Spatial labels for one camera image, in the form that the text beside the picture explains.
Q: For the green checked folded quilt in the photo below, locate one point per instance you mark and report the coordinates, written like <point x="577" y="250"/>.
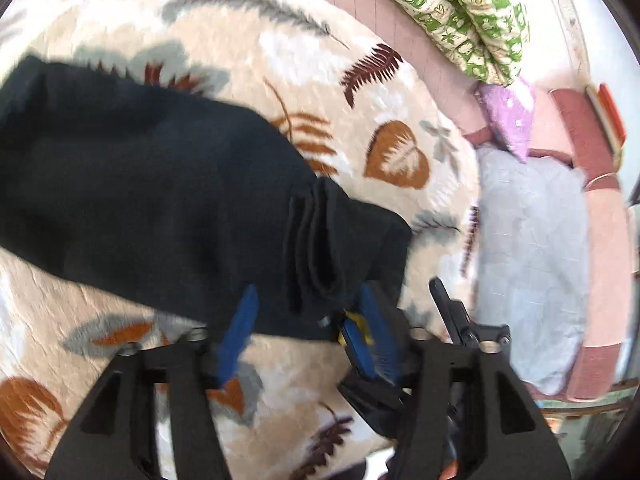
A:
<point x="465" y="10"/>

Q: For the purple pillow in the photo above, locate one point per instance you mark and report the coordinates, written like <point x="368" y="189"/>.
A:
<point x="510" y="115"/>

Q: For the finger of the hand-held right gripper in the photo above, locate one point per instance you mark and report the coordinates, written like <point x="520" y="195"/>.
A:
<point x="455" y="320"/>
<point x="356" y="349"/>

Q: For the pink padded headboard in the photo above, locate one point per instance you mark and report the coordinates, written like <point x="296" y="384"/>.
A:
<point x="600" y="240"/>

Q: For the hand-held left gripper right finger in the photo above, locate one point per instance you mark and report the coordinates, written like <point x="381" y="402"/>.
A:
<point x="384" y="340"/>

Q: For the grey quilted blanket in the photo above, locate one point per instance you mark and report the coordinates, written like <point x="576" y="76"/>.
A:
<point x="535" y="260"/>

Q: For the red book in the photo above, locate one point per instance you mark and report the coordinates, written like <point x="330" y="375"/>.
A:
<point x="611" y="110"/>

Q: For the black pants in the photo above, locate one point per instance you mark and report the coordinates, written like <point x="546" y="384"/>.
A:
<point x="150" y="190"/>

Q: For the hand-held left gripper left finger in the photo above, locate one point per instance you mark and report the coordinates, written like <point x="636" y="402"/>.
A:
<point x="239" y="332"/>

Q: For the leaf print plush blanket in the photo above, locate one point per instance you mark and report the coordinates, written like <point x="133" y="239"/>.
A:
<point x="300" y="60"/>

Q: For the yellow tag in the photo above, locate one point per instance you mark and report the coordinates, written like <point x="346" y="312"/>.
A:
<point x="356" y="319"/>

